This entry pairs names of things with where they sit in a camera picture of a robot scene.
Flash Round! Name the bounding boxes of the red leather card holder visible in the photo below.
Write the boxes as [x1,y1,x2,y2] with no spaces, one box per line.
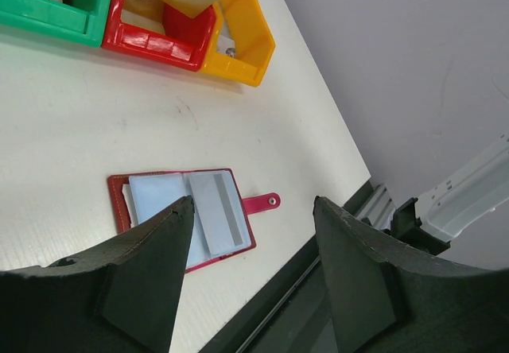
[107,169,281,273]

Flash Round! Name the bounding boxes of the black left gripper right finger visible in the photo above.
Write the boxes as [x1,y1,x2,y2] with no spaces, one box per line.
[313,196,508,352]

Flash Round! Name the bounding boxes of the gold VIP card lower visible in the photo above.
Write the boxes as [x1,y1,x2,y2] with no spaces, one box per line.
[121,0,165,35]

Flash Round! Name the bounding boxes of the aluminium front rail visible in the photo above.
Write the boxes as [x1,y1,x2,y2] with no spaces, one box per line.
[355,184,396,231]

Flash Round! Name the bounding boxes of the red plastic bin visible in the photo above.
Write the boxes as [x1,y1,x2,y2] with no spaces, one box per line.
[102,0,216,72]

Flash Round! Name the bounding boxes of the yellow plastic bin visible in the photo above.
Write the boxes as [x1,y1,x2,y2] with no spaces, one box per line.
[200,0,275,87]

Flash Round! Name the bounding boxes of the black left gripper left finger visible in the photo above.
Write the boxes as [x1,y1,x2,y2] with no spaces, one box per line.
[1,196,194,352]

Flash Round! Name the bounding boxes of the silver card in holder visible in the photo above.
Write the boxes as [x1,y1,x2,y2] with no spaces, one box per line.
[188,170,251,257]

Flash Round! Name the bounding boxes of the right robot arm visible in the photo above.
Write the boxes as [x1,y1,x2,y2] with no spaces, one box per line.
[348,135,508,255]

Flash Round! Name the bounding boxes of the green plastic bin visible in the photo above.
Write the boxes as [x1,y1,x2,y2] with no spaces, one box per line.
[1,0,111,47]

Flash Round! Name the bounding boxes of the silver VIP card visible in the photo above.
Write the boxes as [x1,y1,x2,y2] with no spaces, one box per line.
[216,17,236,58]

